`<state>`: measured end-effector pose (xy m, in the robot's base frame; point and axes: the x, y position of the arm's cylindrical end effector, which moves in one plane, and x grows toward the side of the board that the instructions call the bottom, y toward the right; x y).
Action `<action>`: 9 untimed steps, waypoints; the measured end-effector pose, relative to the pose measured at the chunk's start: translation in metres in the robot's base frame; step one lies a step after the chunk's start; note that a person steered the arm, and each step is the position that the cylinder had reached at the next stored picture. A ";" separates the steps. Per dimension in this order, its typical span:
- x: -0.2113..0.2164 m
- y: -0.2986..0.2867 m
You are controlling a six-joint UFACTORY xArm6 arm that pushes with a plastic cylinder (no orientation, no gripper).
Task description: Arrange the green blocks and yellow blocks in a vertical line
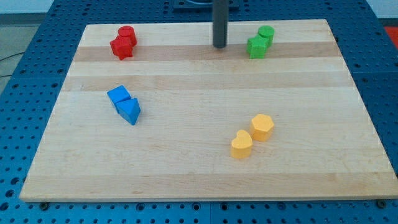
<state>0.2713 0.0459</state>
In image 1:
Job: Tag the green cylinder block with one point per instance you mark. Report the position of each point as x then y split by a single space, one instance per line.
268 33

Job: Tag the blue triangle block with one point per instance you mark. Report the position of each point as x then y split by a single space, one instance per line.
129 110

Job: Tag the yellow heart block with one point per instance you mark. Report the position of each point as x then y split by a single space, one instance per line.
241 145

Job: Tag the yellow hexagon block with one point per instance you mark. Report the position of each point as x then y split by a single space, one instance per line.
261 127

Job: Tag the blue cube block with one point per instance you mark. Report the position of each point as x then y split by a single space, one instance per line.
118 94

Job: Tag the green star block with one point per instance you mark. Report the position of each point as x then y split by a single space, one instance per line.
257 47

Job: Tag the red cylinder block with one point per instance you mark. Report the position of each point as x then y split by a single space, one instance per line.
128 31

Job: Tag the light wooden board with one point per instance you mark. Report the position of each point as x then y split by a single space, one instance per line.
194 99

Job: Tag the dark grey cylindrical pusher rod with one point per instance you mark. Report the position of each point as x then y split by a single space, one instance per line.
220 23

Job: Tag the red star block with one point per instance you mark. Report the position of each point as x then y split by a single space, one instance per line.
121 47

